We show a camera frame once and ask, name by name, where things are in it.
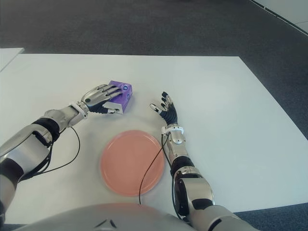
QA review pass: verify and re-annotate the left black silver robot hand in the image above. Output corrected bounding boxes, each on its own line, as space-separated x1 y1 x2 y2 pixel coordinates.
81 83 126 116

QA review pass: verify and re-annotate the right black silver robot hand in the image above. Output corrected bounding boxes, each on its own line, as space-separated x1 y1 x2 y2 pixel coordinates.
149 91 179 126

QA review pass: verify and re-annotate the purple tissue paper pack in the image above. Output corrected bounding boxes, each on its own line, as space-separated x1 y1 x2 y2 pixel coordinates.
103 80 134 114

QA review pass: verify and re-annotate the round pink plate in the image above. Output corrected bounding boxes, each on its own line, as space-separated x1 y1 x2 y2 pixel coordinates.
100 129 166 197

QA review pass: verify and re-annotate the neighbouring white table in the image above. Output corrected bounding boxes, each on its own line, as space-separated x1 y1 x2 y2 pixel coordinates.
0 48 25 72

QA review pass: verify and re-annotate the grey robot torso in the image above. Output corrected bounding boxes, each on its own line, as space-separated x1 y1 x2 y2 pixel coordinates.
4 203 251 231

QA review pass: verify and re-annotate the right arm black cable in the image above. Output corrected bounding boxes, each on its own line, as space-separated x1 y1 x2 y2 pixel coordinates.
138 134 186 219

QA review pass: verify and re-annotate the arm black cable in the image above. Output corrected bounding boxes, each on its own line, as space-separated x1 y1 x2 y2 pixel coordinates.
18 127 81 181
138 134 186 219

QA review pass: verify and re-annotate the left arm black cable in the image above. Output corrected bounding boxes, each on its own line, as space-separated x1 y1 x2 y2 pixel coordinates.
18 127 81 181

